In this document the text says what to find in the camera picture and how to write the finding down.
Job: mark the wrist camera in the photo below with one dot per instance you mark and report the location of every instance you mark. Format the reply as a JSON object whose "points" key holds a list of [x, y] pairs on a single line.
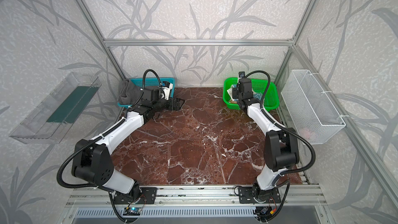
{"points": [[241, 75], [167, 88]]}

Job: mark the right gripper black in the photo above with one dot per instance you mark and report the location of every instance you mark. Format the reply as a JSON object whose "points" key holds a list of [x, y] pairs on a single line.
{"points": [[236, 96]]}

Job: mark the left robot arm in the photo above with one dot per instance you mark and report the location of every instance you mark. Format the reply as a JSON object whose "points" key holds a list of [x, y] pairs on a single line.
{"points": [[91, 164]]}

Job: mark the clear acrylic wall shelf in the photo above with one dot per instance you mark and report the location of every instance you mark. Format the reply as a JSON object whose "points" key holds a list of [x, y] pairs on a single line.
{"points": [[50, 121]]}

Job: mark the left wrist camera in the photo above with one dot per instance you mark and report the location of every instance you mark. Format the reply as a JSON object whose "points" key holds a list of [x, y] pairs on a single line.
{"points": [[167, 88]]}

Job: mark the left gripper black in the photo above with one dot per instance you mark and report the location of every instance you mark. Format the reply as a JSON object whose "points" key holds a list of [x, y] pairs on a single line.
{"points": [[171, 103]]}

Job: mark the white wire mesh basket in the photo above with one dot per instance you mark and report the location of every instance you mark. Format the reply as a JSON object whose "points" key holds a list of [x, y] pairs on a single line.
{"points": [[310, 106]]}

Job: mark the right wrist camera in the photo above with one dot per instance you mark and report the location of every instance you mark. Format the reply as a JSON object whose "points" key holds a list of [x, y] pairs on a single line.
{"points": [[241, 75]]}

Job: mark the right circuit board with wires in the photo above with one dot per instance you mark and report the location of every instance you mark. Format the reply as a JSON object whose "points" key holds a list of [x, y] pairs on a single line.
{"points": [[265, 212]]}

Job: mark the green plastic basket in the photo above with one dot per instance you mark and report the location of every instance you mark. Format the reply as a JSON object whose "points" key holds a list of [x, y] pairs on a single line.
{"points": [[271, 100]]}

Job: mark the teal plastic basket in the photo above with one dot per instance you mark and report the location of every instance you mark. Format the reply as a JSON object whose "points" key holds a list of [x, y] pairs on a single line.
{"points": [[152, 81]]}

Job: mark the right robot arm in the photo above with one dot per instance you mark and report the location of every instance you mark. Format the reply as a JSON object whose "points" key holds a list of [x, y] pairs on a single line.
{"points": [[281, 148]]}

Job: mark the grey terry towel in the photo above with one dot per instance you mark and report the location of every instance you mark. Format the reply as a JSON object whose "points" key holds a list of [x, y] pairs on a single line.
{"points": [[130, 93]]}

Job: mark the blue patterned towel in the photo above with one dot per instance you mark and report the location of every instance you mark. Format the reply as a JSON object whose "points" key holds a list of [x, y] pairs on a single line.
{"points": [[233, 98]]}

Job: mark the left green circuit board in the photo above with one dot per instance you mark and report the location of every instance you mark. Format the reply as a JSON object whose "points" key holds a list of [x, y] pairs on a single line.
{"points": [[132, 211]]}

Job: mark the pink object in wire basket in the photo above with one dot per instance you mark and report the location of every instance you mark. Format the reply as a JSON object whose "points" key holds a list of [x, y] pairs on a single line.
{"points": [[307, 133]]}

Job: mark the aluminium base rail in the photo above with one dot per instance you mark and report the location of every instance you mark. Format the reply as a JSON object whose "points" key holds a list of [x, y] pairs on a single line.
{"points": [[203, 195]]}

